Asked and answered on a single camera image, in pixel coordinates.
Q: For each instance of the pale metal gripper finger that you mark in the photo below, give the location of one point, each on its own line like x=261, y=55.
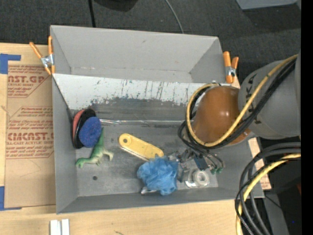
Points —
x=184, y=173
x=179, y=156

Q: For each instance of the blue mesh bath pouf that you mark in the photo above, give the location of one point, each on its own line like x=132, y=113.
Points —
x=159, y=174

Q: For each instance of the yellow flat plastic tag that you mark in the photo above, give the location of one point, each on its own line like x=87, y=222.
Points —
x=140, y=146

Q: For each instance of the green toy dinosaur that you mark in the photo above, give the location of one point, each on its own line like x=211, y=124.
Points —
x=97, y=153

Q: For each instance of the blue round sponge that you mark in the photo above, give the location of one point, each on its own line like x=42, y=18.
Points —
x=90, y=132

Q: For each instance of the black round disc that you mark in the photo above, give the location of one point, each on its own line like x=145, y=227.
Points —
x=84, y=115

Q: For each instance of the grey metal bin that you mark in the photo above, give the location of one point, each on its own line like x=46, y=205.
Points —
x=137, y=57

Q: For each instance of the red round disc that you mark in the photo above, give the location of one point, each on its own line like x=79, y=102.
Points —
x=74, y=124

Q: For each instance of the brown cardboard board red print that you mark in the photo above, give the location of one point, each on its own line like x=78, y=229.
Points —
x=29, y=170

